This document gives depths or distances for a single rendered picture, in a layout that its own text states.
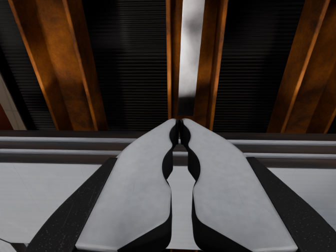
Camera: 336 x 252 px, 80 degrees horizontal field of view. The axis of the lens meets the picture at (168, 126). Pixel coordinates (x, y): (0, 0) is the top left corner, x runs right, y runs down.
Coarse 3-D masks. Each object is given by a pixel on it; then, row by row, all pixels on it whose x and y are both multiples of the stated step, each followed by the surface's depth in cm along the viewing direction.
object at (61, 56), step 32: (32, 0) 30; (64, 0) 26; (32, 32) 31; (64, 32) 33; (32, 64) 31; (64, 64) 36; (64, 96) 39; (96, 96) 37; (64, 128) 40; (96, 128) 37
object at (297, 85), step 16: (320, 0) 26; (304, 16) 29; (320, 16) 26; (304, 32) 29; (320, 32) 31; (304, 48) 29; (320, 48) 32; (288, 64) 33; (304, 64) 29; (320, 64) 34; (288, 80) 33; (304, 80) 35; (320, 80) 35; (288, 96) 33; (304, 96) 37; (320, 96) 36; (272, 112) 39; (288, 112) 34; (304, 112) 38; (320, 112) 36; (272, 128) 39; (288, 128) 40; (304, 128) 40; (320, 128) 36
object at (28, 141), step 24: (0, 144) 25; (24, 144) 25; (48, 144) 25; (72, 144) 25; (96, 144) 25; (120, 144) 25; (240, 144) 25; (264, 144) 24; (288, 144) 24; (312, 144) 24
